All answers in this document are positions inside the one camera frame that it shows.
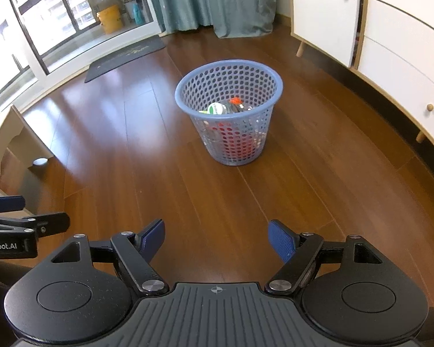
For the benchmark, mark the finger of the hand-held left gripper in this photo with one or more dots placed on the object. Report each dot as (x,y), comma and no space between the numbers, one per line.
(5,203)
(50,222)

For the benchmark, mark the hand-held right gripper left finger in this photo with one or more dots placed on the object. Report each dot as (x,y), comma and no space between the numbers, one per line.
(154,233)

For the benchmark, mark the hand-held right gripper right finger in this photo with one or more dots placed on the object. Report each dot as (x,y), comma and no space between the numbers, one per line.
(280,240)

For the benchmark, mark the blue plastic mesh basket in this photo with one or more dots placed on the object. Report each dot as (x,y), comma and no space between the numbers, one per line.
(235,159)

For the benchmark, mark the red plastic bag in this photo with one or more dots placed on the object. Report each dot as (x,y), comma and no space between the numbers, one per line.
(222,135)

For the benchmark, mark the cream wooden furniture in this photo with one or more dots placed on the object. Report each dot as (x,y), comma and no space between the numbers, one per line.
(3,141)

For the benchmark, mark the dark door mat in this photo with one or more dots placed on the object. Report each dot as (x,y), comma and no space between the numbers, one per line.
(124,58)

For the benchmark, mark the black framed glass door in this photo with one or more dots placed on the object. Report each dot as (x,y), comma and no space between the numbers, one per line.
(29,25)

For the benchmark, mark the yellow bucket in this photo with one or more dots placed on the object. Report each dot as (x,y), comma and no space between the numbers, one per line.
(110,20)

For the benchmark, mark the light blue container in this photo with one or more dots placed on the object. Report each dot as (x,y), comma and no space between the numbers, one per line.
(135,12)

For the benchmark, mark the teal curtain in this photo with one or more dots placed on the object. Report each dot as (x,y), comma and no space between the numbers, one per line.
(202,3)

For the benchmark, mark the white cabinet with wooden frame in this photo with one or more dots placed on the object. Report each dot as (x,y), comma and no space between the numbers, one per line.
(322,14)

